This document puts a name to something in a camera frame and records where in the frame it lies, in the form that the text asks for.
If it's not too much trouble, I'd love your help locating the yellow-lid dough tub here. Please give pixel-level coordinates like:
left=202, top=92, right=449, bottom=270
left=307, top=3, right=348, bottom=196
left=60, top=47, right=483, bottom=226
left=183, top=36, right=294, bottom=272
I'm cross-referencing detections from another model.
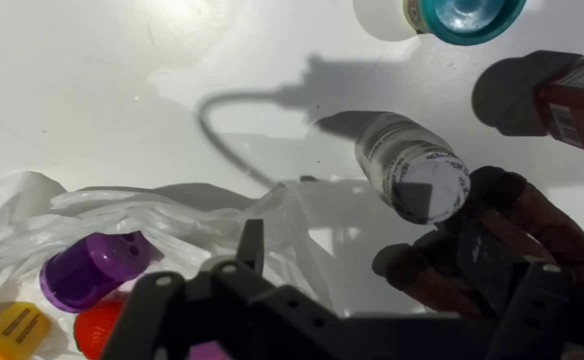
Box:
left=0, top=303, right=53, bottom=360

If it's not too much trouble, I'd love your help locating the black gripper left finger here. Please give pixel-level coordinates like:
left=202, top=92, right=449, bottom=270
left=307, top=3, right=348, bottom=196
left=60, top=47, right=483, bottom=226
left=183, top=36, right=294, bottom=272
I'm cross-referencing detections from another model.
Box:
left=102, top=272, right=189, bottom=360

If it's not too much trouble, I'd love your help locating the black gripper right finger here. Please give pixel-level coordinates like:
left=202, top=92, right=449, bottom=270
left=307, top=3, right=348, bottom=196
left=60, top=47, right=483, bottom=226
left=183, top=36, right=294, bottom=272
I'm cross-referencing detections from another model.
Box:
left=487, top=262, right=573, bottom=360

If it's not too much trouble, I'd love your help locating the red-lid spice jar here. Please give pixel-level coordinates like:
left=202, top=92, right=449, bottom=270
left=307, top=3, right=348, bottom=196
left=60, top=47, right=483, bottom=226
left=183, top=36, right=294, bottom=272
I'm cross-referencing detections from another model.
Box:
left=472, top=51, right=584, bottom=150

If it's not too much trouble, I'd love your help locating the teal-lid dough tub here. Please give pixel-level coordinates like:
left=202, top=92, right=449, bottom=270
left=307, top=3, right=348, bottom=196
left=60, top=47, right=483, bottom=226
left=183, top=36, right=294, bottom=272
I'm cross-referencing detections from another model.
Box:
left=352, top=0, right=527, bottom=47

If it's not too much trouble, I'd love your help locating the purple dough tub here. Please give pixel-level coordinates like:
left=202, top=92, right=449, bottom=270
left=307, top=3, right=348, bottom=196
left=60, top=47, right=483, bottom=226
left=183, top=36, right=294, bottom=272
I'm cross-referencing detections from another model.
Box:
left=40, top=232, right=160, bottom=313

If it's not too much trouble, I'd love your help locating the white plastic bag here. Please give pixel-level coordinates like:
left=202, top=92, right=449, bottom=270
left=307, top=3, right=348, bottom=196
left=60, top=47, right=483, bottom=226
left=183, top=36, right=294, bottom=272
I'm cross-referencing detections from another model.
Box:
left=0, top=169, right=348, bottom=360

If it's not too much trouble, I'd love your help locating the red-lid small tub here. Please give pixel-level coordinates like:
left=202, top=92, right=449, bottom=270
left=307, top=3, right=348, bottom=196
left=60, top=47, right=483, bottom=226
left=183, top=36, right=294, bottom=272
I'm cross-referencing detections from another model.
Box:
left=75, top=299, right=127, bottom=360

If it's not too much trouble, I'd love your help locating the white-lid small bottle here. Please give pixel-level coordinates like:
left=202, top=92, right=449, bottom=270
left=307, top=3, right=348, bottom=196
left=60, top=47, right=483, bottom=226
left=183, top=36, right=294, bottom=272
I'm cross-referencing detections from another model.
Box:
left=355, top=112, right=471, bottom=224

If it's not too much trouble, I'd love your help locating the brown plush dog toy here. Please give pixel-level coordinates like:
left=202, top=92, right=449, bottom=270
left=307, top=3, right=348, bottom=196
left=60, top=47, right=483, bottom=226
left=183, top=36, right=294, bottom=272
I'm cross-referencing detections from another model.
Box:
left=373, top=166, right=584, bottom=319

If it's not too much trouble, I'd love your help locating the pink-lid dough tub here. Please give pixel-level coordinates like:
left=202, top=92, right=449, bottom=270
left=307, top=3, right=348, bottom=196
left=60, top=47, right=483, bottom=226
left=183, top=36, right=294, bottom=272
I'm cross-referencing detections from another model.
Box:
left=189, top=343, right=232, bottom=360

